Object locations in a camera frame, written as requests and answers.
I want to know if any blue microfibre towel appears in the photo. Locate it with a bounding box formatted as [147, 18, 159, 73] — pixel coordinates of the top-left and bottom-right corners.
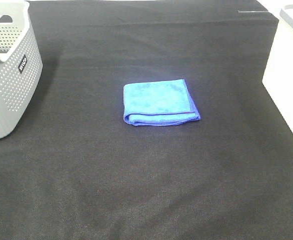
[123, 79, 201, 126]

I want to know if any black fabric table cover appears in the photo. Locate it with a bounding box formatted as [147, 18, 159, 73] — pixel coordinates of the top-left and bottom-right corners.
[0, 0, 293, 240]

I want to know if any grey perforated plastic basket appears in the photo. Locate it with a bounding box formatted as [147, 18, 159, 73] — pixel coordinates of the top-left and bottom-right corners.
[0, 0, 43, 139]

